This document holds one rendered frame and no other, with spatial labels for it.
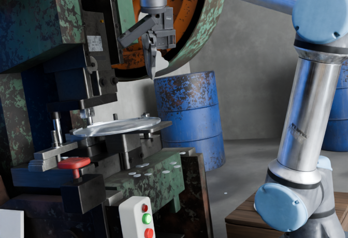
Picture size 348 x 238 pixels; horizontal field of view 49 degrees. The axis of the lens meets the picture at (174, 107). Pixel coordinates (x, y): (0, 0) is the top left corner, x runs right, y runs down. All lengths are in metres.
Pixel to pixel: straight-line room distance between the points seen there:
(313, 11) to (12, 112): 0.98
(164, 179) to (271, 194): 0.52
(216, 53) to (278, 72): 0.76
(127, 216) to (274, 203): 0.36
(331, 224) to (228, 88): 3.65
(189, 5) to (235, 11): 3.09
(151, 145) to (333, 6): 0.86
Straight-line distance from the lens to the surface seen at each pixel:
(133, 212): 0.97
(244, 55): 4.51
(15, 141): 1.37
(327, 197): 1.03
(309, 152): 0.85
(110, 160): 1.21
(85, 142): 1.28
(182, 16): 1.49
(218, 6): 1.54
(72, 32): 1.16
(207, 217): 1.49
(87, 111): 1.33
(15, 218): 1.28
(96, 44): 1.30
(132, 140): 1.25
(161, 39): 1.09
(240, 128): 4.63
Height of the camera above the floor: 0.95
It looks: 6 degrees down
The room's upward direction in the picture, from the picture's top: 8 degrees counter-clockwise
